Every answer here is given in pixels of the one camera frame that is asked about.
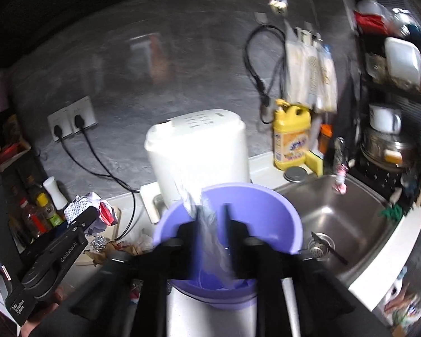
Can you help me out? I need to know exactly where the yellow dish soap bottle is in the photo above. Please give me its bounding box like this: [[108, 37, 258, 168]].
[[273, 99, 313, 172]]

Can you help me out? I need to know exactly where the yellow sponge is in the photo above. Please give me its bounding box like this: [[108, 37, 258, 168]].
[[306, 149, 325, 177]]

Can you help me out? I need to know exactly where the white hanging packet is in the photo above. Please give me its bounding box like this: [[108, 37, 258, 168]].
[[284, 24, 320, 109], [314, 40, 339, 115]]

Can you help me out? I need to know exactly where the white bowl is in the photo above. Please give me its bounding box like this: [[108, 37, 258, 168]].
[[356, 0, 390, 18]]

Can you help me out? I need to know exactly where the person's left hand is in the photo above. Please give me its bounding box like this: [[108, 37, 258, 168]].
[[19, 286, 65, 337]]

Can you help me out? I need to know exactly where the white wall hook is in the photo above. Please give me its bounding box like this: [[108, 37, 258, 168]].
[[269, 0, 289, 16]]

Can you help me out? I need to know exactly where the white wall socket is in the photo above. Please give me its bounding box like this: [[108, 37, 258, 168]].
[[47, 95, 98, 142]]

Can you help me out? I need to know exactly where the white-capped oil spray bottle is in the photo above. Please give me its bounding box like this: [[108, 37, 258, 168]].
[[42, 176, 69, 215]]

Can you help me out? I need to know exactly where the round metal cap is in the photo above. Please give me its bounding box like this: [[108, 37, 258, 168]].
[[283, 167, 308, 184]]

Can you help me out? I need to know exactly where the brown crumpled wrapper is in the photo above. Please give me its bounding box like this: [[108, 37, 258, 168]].
[[88, 239, 155, 265]]

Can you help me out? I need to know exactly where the chrome faucet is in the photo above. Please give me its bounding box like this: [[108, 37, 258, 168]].
[[331, 137, 349, 195]]

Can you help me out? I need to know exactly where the colourful plastic bag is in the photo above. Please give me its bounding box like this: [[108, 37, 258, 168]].
[[382, 267, 421, 328]]

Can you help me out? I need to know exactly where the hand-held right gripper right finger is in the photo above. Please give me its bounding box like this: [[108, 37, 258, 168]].
[[225, 204, 355, 337]]

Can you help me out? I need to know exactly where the red-capped dark bottle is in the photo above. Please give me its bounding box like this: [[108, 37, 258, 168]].
[[19, 197, 51, 239]]

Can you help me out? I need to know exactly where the dark glass bottle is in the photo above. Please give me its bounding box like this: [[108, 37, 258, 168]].
[[24, 174, 44, 201]]

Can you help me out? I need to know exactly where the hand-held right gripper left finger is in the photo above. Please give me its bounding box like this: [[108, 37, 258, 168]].
[[70, 212, 204, 337]]

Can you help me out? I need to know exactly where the black utensil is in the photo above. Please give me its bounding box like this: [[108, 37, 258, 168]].
[[310, 231, 349, 266]]

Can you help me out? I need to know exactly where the red sachet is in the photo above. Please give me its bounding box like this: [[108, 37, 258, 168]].
[[98, 200, 119, 226]]

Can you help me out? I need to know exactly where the clear plastic wrapper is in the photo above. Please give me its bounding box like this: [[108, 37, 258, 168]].
[[173, 179, 235, 281]]

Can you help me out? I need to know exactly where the purple plastic bucket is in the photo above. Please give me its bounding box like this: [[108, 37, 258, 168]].
[[152, 182, 304, 311]]

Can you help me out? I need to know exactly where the stainless steel sink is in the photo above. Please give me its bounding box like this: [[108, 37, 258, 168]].
[[274, 174, 404, 286]]

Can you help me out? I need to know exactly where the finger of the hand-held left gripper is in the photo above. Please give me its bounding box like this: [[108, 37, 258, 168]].
[[67, 206, 101, 233]]

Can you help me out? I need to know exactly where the white air fryer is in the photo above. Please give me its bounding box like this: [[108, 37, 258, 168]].
[[144, 110, 251, 223]]

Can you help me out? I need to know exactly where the green scrubber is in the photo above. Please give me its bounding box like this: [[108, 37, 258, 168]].
[[379, 204, 404, 222]]

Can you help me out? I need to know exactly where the black power cable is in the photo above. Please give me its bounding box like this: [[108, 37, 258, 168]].
[[54, 126, 141, 194], [75, 114, 138, 241]]

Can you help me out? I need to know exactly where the white enamel mug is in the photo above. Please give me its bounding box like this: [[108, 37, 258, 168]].
[[368, 103, 402, 134]]

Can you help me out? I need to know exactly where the blue-printed white wrapper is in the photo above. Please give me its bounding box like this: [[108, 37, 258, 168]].
[[65, 192, 107, 236]]

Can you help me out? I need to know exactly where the metal sink strainer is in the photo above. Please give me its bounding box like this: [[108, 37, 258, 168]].
[[307, 233, 335, 261]]

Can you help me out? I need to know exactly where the yellow-capped green-label bottle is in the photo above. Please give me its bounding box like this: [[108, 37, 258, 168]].
[[35, 192, 65, 229]]

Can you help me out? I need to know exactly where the black hanging cable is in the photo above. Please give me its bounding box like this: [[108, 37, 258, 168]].
[[244, 24, 288, 125]]

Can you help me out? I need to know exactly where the orange bottle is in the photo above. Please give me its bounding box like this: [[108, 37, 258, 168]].
[[317, 124, 334, 155]]

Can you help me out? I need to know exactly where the white lidded container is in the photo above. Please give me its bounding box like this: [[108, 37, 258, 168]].
[[384, 37, 421, 86]]

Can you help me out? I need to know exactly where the silver foil ball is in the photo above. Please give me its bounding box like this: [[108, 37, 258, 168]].
[[90, 235, 109, 253]]

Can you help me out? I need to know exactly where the steel pot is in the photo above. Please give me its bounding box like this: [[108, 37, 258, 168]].
[[360, 128, 413, 168]]

